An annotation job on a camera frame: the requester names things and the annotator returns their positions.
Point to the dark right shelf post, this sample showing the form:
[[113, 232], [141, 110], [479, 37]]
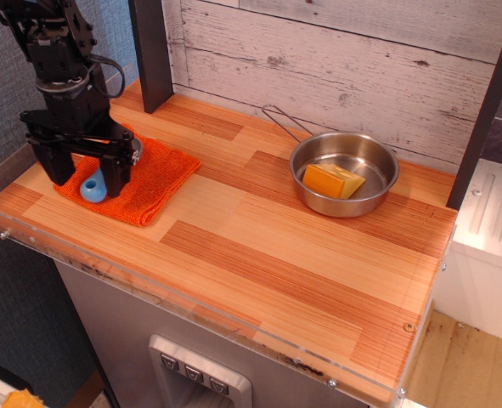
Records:
[[478, 138]]

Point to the dark shelf post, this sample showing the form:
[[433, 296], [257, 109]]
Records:
[[478, 138], [151, 47]]

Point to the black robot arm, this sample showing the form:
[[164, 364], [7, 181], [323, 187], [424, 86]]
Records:
[[57, 40]]

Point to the steel pan with handle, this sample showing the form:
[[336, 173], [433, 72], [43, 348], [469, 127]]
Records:
[[357, 153]]

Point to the white toy appliance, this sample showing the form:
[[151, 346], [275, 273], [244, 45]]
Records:
[[469, 286]]

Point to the dark left shelf post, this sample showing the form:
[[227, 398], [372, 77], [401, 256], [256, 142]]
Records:
[[151, 47]]

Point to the silver dispenser button panel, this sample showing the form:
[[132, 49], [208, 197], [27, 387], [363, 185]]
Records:
[[189, 379]]

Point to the yellow cheese wedge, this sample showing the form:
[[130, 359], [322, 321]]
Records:
[[331, 180]]

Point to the blue and grey spoon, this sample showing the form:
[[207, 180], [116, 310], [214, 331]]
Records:
[[93, 188]]

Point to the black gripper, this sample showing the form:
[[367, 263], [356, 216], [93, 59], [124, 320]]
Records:
[[77, 120]]

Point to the orange knitted rag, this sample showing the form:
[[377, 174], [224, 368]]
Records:
[[158, 175]]

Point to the clear acrylic table guard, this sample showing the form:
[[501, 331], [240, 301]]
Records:
[[236, 238]]

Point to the grey toy fridge cabinet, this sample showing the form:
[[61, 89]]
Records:
[[119, 320]]

